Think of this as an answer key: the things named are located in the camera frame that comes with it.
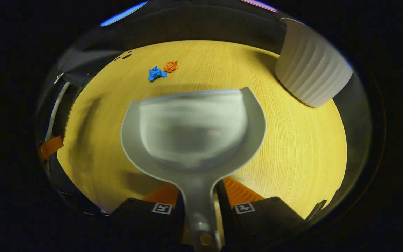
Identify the white dustpan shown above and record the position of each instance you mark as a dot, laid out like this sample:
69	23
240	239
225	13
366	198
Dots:
194	133

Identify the white ribbed garbage bin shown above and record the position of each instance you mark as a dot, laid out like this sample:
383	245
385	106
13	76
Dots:
310	66

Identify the black backdrop cloth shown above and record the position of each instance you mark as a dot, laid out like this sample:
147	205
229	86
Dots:
205	24

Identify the blue paper trash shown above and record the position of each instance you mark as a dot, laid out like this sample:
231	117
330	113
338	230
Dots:
155	74

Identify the small white broom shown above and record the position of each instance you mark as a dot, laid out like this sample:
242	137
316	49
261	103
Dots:
57	105

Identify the orange paper trash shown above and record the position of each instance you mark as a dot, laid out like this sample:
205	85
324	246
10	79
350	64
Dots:
170	66

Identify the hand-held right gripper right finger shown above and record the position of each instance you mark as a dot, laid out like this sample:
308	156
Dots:
264	220

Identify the small silver clip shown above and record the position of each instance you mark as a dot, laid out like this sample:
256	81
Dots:
58	78

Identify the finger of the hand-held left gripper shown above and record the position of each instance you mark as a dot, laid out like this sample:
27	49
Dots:
51	147

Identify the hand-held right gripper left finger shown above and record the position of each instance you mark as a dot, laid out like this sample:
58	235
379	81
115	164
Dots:
142	220

